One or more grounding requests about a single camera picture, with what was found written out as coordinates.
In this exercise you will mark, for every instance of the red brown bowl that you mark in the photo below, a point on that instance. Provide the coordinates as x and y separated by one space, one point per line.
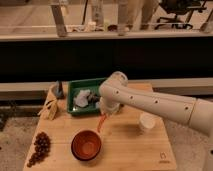
86 145

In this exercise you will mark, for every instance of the white paper cup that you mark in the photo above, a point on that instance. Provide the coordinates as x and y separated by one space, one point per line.
146 122

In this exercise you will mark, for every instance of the green plastic tray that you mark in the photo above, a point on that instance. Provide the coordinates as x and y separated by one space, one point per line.
74 87

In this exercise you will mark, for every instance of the black office chair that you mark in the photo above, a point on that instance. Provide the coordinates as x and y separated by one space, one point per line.
182 10

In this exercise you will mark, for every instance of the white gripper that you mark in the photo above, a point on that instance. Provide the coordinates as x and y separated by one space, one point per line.
108 107

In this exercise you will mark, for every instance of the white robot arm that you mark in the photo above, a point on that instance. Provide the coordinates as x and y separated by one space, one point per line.
193 112

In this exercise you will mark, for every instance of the dark grape bunch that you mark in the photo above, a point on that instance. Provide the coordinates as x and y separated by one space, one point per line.
42 149

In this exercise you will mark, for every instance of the grey conical object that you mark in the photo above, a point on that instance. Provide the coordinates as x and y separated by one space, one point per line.
58 90

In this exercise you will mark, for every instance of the white crumpled item in tray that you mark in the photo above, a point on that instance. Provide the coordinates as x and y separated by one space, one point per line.
81 99

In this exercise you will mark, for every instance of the person legs background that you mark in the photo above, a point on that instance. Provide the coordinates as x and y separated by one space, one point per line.
145 8

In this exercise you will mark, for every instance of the wooden board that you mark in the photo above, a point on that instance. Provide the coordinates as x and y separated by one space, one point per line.
124 146

